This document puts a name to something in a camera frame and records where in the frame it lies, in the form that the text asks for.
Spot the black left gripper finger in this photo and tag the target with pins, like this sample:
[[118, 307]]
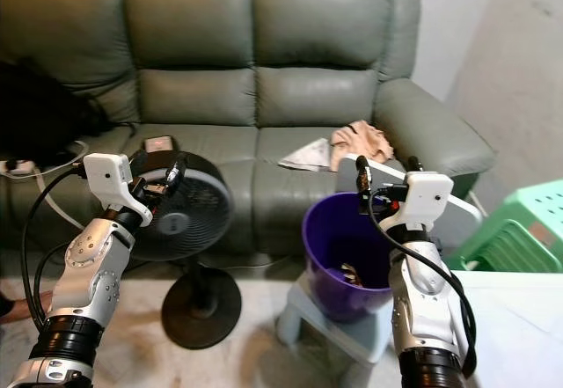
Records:
[[177, 170]]

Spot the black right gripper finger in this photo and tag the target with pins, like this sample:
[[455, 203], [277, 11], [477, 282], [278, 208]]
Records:
[[363, 177], [414, 166]]

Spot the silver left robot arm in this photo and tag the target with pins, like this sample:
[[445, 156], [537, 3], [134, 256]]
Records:
[[88, 274]]

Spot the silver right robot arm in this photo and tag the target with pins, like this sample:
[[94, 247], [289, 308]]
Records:
[[427, 291]]

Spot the crumpled trash piece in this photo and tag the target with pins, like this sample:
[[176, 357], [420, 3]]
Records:
[[350, 274]]

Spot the peach crumpled cloth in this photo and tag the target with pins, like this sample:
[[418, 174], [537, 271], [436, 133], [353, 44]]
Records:
[[361, 139]]

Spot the purple plastic bucket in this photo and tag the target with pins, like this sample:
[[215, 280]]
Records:
[[343, 238]]

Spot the white paper sheet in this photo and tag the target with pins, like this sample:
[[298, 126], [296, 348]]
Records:
[[308, 154]]

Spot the green plastic stool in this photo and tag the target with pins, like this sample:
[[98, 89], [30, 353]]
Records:
[[515, 225]]

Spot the white power strip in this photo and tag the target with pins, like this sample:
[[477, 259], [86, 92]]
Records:
[[19, 167]]

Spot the black bag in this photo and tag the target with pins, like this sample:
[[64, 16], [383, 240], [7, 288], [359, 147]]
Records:
[[44, 111]]

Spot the light blue plastic stool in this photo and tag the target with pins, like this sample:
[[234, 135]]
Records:
[[303, 313]]

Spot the grey-green leather sofa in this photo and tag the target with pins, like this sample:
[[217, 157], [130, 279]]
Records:
[[246, 45]]

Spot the person bare foot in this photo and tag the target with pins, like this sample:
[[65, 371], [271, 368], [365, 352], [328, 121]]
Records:
[[26, 306]]

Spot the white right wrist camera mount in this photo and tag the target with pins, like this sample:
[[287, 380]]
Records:
[[427, 194]]

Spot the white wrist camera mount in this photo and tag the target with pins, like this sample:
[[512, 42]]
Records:
[[427, 194], [110, 179]]

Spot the black pedestal fan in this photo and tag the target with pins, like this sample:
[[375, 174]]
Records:
[[202, 208]]

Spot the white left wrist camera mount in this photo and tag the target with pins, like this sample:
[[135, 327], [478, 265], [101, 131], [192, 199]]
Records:
[[110, 179]]

